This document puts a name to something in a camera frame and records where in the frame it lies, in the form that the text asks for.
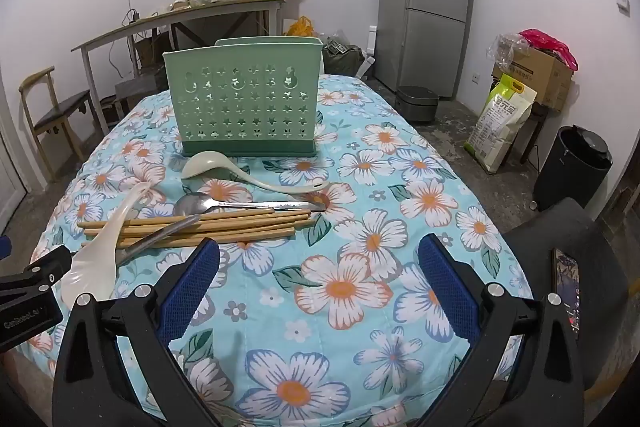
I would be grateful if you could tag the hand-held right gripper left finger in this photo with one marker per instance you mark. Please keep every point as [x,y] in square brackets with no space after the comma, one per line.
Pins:
[192,292]

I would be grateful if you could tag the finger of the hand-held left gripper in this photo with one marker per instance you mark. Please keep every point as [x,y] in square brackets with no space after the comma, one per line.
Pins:
[45,274]

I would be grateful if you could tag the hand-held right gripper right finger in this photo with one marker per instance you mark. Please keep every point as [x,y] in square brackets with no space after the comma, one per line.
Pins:
[447,287]

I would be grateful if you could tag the white plastic rice paddle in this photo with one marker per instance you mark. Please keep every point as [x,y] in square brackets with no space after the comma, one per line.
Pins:
[95,267]

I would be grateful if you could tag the stainless steel spoon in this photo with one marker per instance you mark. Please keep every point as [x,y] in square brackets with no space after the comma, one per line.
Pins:
[192,205]
[165,234]

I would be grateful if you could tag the bundle of wooden chopsticks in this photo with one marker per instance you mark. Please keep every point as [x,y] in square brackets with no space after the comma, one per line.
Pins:
[240,227]

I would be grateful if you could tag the cream plastic soup ladle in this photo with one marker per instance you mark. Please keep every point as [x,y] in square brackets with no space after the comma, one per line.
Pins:
[200,164]

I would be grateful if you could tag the green perforated utensil holder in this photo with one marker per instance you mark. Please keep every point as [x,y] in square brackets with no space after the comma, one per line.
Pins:
[240,107]

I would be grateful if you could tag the black smartphone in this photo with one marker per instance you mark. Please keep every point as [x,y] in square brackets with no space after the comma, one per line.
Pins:
[567,277]

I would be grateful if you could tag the blue floral tablecloth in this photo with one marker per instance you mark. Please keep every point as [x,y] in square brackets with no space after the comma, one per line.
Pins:
[350,207]

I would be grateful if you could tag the black trash bin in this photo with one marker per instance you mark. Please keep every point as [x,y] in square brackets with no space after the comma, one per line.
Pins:
[570,172]

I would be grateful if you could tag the wooden chair with black seat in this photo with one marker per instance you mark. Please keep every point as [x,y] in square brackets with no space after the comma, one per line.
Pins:
[60,107]

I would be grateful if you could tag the yellow and white rice bag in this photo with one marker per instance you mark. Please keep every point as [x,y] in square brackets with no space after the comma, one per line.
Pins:
[500,127]

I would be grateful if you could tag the grey rice cooker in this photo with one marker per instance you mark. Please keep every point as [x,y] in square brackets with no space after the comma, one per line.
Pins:
[417,104]

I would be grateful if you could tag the grey storage box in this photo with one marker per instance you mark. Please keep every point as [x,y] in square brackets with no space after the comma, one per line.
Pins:
[135,89]

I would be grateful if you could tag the large cardboard box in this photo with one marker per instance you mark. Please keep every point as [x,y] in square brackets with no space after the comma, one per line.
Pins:
[540,77]

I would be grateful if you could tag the clear plastic bag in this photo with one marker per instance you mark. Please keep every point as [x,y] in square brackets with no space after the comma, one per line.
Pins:
[505,49]

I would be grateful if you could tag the small brown cardboard box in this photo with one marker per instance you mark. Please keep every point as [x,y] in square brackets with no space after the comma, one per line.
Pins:
[150,49]

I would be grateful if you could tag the dark green bag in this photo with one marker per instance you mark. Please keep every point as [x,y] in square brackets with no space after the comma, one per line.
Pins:
[345,57]

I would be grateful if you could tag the pink plastic bag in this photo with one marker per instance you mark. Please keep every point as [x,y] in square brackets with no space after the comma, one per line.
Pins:
[545,42]

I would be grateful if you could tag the white-framed wooden desk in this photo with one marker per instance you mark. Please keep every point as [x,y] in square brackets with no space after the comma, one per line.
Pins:
[150,24]

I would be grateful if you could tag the silver refrigerator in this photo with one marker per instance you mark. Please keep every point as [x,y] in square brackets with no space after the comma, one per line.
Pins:
[425,7]

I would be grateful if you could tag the yellow plastic bag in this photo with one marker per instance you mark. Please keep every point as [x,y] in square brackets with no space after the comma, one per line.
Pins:
[300,27]

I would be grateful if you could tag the white wall socket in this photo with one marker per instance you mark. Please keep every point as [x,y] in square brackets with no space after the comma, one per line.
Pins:
[475,79]

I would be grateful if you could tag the white wall switch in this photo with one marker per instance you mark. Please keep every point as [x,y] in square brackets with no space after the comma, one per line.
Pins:
[622,2]

